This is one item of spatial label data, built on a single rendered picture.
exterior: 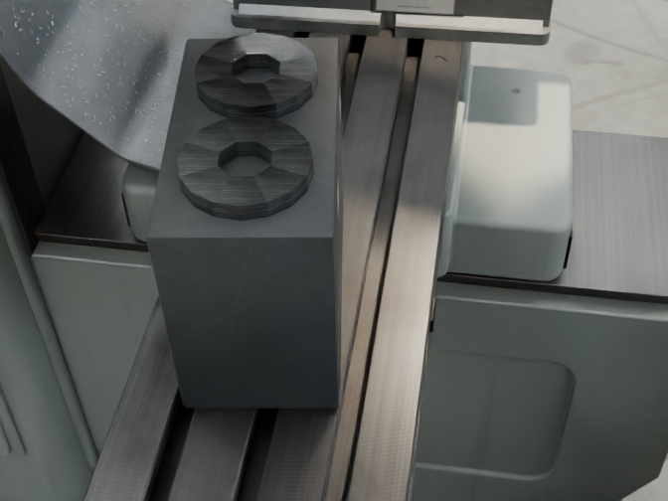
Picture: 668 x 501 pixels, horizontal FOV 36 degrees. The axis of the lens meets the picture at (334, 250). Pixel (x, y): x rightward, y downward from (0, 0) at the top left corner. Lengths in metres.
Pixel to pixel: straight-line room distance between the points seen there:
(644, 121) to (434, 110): 1.56
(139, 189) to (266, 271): 0.49
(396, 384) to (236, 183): 0.23
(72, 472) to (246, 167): 0.93
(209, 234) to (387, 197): 0.35
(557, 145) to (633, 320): 0.21
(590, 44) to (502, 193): 1.70
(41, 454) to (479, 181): 0.74
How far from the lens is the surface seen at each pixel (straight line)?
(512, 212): 1.10
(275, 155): 0.68
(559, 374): 1.27
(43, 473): 1.55
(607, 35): 2.83
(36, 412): 1.43
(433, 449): 1.42
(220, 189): 0.66
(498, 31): 1.13
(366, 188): 0.95
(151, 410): 0.80
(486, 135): 1.19
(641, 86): 2.67
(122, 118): 1.12
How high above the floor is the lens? 1.56
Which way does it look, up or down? 46 degrees down
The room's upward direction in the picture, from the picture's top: 2 degrees counter-clockwise
